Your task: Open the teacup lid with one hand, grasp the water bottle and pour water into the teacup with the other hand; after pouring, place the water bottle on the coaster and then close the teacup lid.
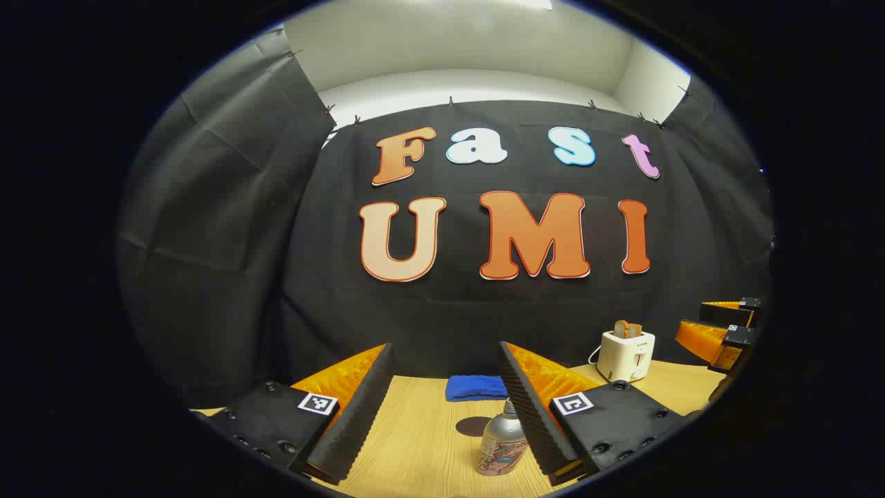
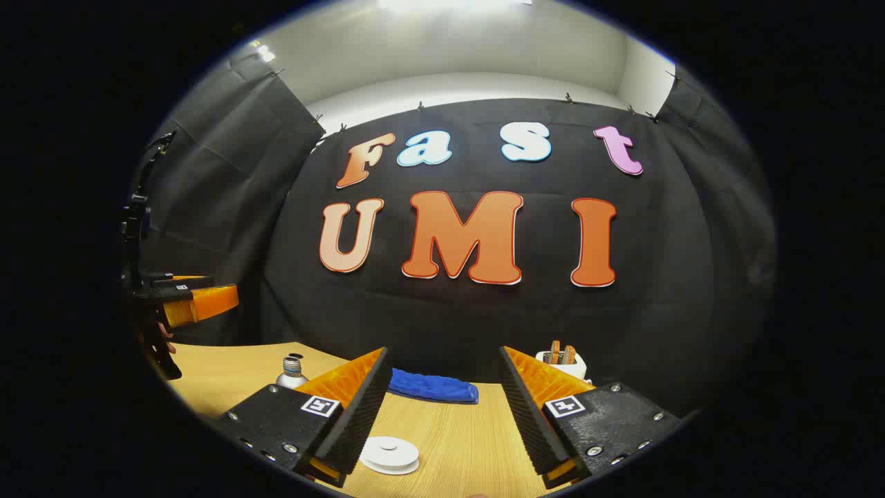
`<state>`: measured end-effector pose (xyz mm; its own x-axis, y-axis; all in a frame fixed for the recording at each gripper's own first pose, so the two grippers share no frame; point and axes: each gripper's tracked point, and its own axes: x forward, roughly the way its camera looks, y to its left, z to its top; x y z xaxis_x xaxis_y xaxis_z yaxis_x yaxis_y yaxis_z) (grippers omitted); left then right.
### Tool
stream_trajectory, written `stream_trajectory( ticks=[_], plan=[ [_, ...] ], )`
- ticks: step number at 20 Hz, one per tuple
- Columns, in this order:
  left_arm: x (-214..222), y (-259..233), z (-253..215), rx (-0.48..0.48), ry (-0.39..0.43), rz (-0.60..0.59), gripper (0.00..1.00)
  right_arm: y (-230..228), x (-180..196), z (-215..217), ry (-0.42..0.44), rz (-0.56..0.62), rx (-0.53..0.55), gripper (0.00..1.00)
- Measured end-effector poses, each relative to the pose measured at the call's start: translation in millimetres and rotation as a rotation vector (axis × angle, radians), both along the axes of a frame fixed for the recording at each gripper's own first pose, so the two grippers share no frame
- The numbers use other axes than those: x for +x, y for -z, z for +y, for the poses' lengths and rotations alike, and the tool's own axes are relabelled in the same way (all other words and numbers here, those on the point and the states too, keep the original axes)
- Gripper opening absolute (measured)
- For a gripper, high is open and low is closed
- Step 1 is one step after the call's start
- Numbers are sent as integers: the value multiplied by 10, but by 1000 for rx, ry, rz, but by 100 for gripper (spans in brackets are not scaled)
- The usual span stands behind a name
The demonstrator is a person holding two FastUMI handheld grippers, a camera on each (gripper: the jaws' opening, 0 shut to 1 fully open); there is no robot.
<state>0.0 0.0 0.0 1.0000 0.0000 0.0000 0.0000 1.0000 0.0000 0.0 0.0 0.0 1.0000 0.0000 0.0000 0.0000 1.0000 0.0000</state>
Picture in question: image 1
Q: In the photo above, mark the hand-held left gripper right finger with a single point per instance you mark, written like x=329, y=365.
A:
x=532, y=415

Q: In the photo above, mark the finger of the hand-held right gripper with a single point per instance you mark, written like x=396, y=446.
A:
x=705, y=339
x=726, y=315

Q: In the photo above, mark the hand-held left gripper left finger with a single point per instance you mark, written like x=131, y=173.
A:
x=359, y=415

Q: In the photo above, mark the silver water bottle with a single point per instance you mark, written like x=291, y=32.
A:
x=499, y=443

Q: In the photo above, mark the dark round coaster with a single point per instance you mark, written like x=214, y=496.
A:
x=470, y=427

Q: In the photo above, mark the blue cloth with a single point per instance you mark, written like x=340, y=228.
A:
x=476, y=387

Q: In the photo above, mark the toasted bread slice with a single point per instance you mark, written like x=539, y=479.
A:
x=635, y=330
x=621, y=329

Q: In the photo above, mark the cream toaster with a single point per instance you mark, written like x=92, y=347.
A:
x=626, y=356

